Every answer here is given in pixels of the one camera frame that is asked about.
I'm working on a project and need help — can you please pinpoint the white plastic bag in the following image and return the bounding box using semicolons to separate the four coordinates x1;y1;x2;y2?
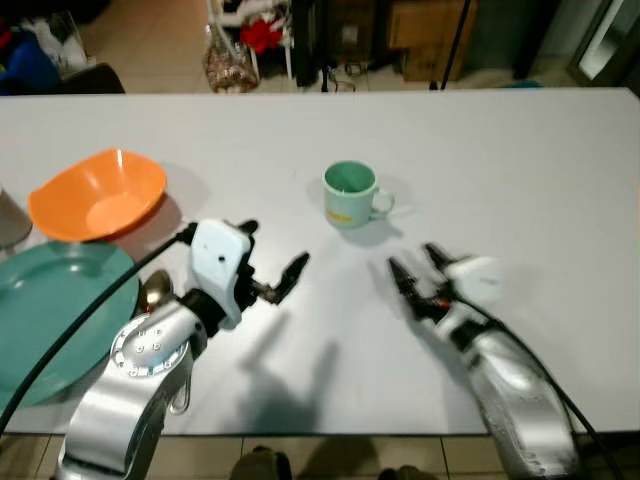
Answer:
18;14;87;71

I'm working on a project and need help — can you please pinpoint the red cloth item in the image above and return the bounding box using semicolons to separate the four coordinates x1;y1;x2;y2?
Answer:
240;17;287;54

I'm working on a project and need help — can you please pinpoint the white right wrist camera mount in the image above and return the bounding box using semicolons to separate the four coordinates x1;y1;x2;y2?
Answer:
444;255;503;307

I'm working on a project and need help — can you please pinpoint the brown patterned bag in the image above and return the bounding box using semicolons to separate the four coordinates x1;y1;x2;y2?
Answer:
203;40;261;94

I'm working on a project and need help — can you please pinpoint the blue bag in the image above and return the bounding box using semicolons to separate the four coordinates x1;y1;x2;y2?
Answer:
0;30;61;96

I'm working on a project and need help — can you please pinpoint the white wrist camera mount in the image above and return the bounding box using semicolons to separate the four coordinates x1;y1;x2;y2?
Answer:
188;218;254;331
444;255;503;307

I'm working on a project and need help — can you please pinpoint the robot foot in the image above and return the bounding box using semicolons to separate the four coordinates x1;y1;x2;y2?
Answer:
374;464;438;480
229;446;294;480

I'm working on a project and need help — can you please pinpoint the grey cup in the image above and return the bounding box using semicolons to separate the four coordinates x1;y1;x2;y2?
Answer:
0;187;33;251

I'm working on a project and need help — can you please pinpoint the orange plastic bowl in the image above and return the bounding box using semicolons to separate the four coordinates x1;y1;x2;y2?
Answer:
27;148;168;243

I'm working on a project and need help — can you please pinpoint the white wire rack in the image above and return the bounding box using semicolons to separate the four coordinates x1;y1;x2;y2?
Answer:
207;0;297;82

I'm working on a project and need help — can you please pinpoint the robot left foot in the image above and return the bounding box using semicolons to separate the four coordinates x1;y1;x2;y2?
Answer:
229;446;294;480

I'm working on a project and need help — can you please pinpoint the dark framed glass door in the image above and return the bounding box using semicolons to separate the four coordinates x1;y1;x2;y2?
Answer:
568;0;640;87

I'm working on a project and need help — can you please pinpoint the black pole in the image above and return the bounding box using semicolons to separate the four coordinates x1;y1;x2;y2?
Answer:
430;0;472;92

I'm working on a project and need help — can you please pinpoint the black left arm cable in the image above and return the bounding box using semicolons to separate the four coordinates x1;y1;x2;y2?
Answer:
0;224;198;435

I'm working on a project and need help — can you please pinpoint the cardboard box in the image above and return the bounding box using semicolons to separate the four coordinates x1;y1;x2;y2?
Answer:
387;0;477;82

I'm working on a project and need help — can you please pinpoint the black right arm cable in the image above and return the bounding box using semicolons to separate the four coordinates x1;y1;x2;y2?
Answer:
452;292;604;480

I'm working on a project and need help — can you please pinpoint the green ceramic mug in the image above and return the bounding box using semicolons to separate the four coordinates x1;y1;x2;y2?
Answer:
322;160;396;231

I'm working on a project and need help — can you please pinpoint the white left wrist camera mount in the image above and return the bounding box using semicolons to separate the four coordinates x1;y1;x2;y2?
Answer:
188;218;254;331

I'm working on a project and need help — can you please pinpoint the black chair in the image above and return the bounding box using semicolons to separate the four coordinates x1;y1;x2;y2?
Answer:
58;62;127;96

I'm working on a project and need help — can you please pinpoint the teal round plate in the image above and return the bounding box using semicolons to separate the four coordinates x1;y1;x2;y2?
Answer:
0;240;142;409

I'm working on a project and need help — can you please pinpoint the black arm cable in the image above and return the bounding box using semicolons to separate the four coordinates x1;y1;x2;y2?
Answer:
452;292;604;480
0;224;198;435

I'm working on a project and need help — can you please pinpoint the metal spoon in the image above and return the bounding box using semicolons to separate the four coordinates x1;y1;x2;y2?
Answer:
135;268;192;417

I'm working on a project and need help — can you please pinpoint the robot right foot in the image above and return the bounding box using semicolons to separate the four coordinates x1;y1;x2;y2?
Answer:
374;464;438;480

